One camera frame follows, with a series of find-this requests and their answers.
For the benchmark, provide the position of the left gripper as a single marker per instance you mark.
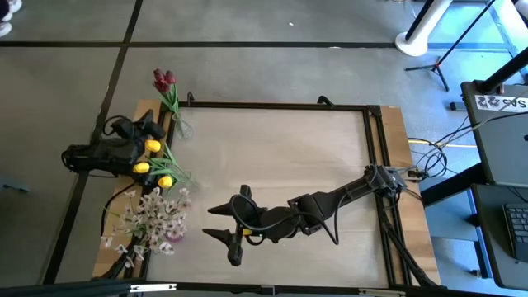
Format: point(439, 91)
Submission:
point(128, 131)

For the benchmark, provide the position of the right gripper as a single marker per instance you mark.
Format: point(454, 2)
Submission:
point(274, 224)

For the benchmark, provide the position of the yellow artificial tulip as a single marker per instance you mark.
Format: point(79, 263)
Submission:
point(165, 181)
point(141, 167)
point(152, 145)

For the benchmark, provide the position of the red artificial tulip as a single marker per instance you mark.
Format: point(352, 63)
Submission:
point(161, 86)
point(158, 74)
point(170, 77)

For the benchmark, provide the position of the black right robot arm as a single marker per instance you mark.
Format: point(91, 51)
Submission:
point(342, 194)

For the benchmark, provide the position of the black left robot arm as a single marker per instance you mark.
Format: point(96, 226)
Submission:
point(107, 154)

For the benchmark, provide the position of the narrow clear glass vase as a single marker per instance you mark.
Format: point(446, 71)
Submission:
point(183, 128)

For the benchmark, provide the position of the pink glass vase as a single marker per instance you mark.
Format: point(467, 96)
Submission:
point(175, 238)

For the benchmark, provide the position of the grey floor object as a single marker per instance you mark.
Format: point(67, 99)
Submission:
point(14, 186)

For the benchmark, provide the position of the black gantry beam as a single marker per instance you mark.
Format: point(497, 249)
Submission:
point(62, 288)

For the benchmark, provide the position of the black floor bar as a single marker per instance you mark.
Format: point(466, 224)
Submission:
point(449, 183)

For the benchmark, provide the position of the small grey box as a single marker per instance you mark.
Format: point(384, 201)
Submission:
point(457, 106)

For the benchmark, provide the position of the thin black tripod stand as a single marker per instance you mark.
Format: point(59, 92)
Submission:
point(436, 66)

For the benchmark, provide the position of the white tower fan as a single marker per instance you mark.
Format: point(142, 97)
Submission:
point(420, 29)

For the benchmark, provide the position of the black labelled cabinet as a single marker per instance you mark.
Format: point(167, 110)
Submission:
point(503, 144)

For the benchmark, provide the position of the thick black pole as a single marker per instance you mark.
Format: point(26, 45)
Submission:
point(501, 72)

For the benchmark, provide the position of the silver beam bracket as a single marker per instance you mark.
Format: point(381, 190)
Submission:
point(152, 287)
point(381, 293)

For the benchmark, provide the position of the black aluminium table frame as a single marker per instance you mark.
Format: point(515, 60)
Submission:
point(268, 105)

